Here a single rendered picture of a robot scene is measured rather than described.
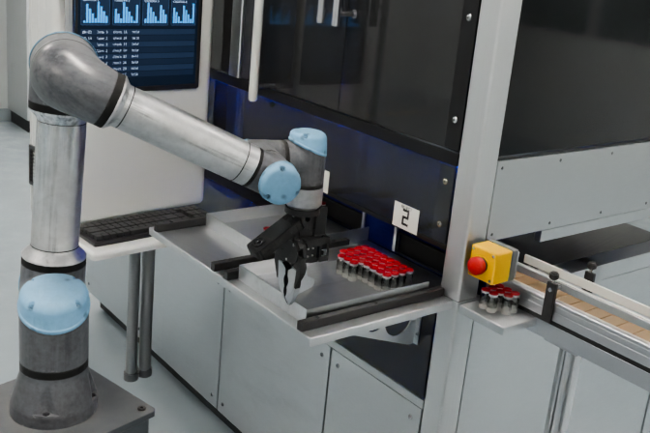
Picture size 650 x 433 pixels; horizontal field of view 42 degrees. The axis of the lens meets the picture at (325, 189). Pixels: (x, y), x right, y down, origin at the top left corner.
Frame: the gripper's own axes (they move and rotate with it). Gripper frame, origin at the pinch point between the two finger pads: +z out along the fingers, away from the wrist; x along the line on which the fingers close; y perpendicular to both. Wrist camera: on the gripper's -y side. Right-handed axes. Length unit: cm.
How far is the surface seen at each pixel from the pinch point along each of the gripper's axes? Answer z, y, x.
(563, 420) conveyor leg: 26, 54, -34
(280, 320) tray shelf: 4.1, -1.6, -0.9
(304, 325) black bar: 2.1, -1.1, -8.1
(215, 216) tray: 1, 15, 54
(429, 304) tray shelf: 3.7, 32.1, -10.1
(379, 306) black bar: 2.3, 18.9, -8.0
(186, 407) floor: 92, 38, 103
